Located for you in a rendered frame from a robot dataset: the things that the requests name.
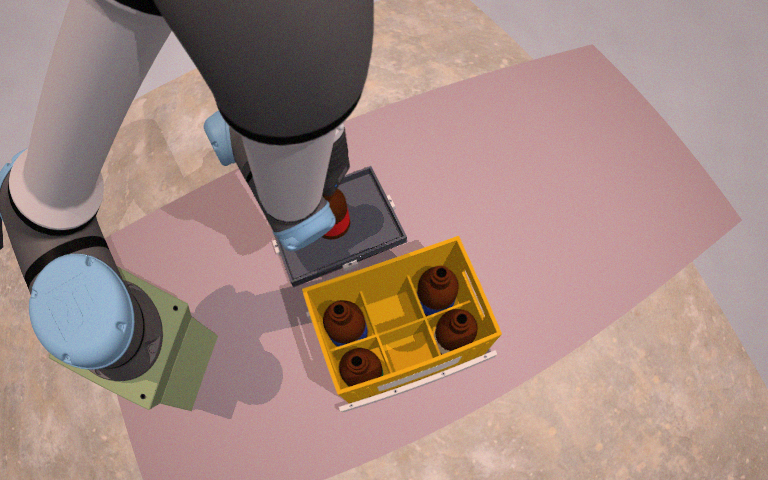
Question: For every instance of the yellow bottle crate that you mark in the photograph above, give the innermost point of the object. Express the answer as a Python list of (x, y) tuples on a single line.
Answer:
[(387, 289)]

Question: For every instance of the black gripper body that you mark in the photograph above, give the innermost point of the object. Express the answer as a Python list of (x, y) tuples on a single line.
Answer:
[(338, 158)]

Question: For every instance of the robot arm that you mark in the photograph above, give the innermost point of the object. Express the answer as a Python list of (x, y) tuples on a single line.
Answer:
[(282, 72)]

